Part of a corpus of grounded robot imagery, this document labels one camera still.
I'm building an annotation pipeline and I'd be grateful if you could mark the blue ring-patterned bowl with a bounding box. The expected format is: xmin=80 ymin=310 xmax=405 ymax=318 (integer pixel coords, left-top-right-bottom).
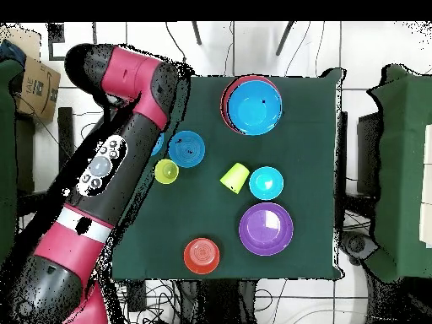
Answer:
xmin=150 ymin=132 xmax=165 ymax=157
xmin=167 ymin=130 xmax=206 ymax=169

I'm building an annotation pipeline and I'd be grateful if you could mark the yellow cup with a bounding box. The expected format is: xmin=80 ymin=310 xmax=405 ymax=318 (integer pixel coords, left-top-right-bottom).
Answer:
xmin=154 ymin=159 xmax=180 ymax=185

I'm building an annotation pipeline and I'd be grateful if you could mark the large orange bowl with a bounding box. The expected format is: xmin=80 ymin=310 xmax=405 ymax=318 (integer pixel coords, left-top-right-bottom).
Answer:
xmin=219 ymin=74 xmax=282 ymax=136

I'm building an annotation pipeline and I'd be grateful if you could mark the large deep blue bowl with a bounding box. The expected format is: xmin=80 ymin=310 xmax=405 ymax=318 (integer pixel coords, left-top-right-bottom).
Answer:
xmin=226 ymin=79 xmax=284 ymax=137

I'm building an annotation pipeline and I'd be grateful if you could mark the green cup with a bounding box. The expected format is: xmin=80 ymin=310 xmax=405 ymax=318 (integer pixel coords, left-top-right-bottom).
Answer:
xmin=219 ymin=162 xmax=251 ymax=195

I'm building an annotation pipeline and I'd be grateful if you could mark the small light blue bowl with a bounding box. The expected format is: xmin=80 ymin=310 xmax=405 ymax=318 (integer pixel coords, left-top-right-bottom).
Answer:
xmin=248 ymin=165 xmax=284 ymax=201

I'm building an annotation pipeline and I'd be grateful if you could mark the purple bowl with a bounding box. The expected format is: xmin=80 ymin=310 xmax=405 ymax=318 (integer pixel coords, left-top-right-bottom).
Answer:
xmin=238 ymin=202 xmax=294 ymax=257

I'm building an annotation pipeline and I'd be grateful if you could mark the small red-orange bowl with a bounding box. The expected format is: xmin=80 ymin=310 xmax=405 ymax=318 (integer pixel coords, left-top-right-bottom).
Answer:
xmin=183 ymin=237 xmax=221 ymax=275

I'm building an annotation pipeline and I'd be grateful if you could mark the dark green table cloth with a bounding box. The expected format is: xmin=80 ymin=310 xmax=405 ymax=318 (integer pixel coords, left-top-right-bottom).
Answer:
xmin=111 ymin=66 xmax=347 ymax=282

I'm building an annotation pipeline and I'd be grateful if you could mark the black power box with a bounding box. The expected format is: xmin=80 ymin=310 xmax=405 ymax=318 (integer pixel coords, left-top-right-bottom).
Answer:
xmin=127 ymin=279 xmax=147 ymax=313

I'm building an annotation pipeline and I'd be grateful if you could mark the black tripod leg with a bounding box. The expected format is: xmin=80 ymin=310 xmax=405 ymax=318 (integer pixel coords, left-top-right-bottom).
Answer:
xmin=275 ymin=21 xmax=294 ymax=57
xmin=191 ymin=21 xmax=203 ymax=46

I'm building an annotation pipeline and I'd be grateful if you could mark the black furniture piece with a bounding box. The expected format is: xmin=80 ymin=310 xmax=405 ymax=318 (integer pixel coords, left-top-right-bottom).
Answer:
xmin=356 ymin=112 xmax=381 ymax=197

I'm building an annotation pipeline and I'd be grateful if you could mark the green cloth side table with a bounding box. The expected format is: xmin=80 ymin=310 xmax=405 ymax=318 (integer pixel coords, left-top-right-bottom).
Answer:
xmin=0 ymin=58 xmax=34 ymax=267
xmin=366 ymin=63 xmax=432 ymax=284

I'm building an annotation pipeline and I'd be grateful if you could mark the cardboard box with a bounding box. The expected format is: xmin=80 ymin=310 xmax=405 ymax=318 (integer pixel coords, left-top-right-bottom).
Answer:
xmin=15 ymin=55 xmax=62 ymax=122

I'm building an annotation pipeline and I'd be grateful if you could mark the white board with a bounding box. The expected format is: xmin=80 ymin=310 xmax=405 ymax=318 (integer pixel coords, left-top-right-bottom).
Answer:
xmin=418 ymin=123 xmax=432 ymax=245

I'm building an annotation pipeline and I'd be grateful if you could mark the dark blue bag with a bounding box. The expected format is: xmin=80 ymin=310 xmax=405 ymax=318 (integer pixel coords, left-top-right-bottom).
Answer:
xmin=0 ymin=39 xmax=27 ymax=67

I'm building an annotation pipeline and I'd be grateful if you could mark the thin black floor cable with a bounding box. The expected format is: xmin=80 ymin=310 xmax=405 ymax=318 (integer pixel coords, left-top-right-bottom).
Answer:
xmin=165 ymin=21 xmax=187 ymax=67

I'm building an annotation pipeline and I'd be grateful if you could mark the black pedestal foot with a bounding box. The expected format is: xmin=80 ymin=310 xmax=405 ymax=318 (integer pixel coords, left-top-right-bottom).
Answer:
xmin=340 ymin=230 xmax=379 ymax=266

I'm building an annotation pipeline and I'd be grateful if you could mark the black stool frame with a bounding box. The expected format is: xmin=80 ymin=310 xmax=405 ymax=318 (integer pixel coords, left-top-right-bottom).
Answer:
xmin=15 ymin=106 xmax=76 ymax=210

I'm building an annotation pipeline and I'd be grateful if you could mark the black square floor frame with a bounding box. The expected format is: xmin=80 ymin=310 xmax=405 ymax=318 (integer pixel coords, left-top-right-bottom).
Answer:
xmin=47 ymin=21 xmax=98 ymax=61

